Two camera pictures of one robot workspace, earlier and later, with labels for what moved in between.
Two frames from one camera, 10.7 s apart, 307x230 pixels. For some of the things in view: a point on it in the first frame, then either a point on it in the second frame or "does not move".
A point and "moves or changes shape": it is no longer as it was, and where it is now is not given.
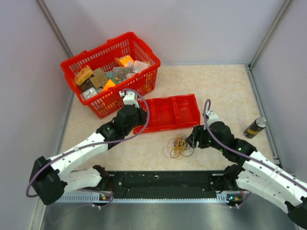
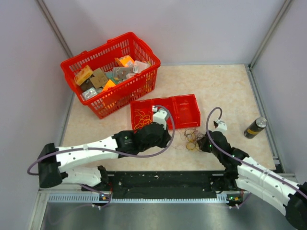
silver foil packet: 89,93 does not move
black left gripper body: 139,120 -> 161,142
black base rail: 163,185 does not move
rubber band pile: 177,146 moves or changes shape
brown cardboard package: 100,79 does not move
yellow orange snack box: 83,75 does not move
